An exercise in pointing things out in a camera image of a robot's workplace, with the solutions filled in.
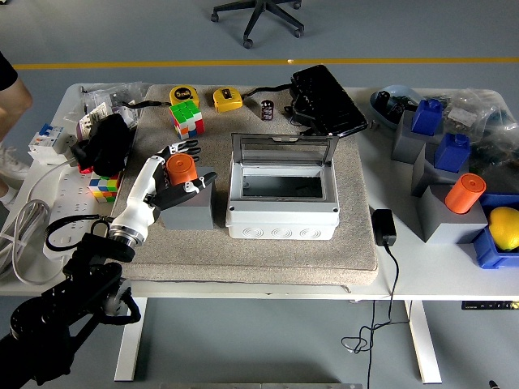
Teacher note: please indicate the grey holder block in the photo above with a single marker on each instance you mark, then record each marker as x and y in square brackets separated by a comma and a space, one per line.
[446, 227]
[405, 142]
[423, 174]

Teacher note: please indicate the black capacitor with print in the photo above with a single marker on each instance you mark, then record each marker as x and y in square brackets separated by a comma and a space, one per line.
[267, 110]

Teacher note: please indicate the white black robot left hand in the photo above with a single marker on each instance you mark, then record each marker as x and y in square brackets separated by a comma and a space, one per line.
[135, 202]

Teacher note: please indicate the person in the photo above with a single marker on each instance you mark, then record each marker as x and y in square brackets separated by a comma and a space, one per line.
[12, 105]

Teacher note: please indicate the small colourful puzzle cube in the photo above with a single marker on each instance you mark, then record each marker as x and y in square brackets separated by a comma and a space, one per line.
[103, 188]

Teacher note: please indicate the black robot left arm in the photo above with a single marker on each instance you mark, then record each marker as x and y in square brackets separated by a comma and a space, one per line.
[81, 275]

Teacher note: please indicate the white circuit breaker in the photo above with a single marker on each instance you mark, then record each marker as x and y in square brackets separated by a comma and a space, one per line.
[44, 139]

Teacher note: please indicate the grey plastic junction box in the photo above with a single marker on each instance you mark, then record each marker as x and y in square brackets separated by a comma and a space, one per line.
[284, 221]

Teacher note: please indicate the blue plastic bin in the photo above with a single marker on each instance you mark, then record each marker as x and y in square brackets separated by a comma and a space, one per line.
[486, 251]

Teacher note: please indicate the black office chair base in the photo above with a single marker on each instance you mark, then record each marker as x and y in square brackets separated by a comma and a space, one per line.
[263, 8]

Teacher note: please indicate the black cylindrical capacitor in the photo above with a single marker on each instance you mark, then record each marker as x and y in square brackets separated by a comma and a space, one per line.
[397, 110]
[382, 101]

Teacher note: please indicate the white table leg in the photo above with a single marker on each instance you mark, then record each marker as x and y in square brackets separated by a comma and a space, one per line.
[131, 340]
[423, 344]

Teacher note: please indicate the yellow tape measure black disc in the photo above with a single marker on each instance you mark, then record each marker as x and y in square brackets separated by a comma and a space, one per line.
[182, 96]

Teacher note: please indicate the orange cylinder battery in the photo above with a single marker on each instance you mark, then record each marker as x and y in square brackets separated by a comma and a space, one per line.
[180, 168]
[465, 194]

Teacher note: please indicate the large colourful puzzle cube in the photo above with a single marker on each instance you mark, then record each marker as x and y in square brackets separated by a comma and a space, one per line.
[184, 117]

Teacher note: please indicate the blue plastic block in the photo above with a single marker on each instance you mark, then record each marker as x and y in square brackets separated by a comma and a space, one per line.
[425, 117]
[452, 154]

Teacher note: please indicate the large clear plastic bag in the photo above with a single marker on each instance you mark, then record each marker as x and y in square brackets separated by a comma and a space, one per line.
[486, 105]

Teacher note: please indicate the white plug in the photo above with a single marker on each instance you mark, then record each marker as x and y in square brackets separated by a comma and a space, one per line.
[71, 142]

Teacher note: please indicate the blue-grey bowl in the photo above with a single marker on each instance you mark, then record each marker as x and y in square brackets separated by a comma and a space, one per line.
[385, 117]

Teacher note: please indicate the grey-brown felt mat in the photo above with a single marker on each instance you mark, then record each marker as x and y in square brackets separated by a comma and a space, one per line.
[251, 259]

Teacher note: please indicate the black cloth bundle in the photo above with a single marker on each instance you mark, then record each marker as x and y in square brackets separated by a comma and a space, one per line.
[107, 146]

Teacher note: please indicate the black power adapter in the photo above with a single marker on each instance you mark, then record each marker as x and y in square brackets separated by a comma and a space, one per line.
[384, 227]

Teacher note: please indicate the grey block with round hole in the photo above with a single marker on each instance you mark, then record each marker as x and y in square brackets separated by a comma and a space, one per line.
[190, 215]

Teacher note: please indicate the glossy black pouch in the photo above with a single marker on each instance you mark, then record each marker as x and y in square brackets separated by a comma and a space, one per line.
[328, 101]

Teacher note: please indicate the yellow lemon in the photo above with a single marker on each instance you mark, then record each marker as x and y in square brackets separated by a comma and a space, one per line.
[504, 229]

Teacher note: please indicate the black table control panel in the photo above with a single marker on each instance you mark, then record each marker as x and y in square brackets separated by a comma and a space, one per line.
[486, 305]

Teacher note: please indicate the clear plastic parts bags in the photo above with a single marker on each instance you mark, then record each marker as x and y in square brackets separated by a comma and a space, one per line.
[101, 97]

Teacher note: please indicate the purple white packet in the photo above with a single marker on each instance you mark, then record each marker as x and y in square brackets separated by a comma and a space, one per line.
[83, 127]

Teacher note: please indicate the transparent hinged box lid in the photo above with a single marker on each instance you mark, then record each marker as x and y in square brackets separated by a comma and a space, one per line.
[284, 150]

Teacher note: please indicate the small red item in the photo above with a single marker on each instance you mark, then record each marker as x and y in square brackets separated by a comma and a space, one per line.
[84, 169]

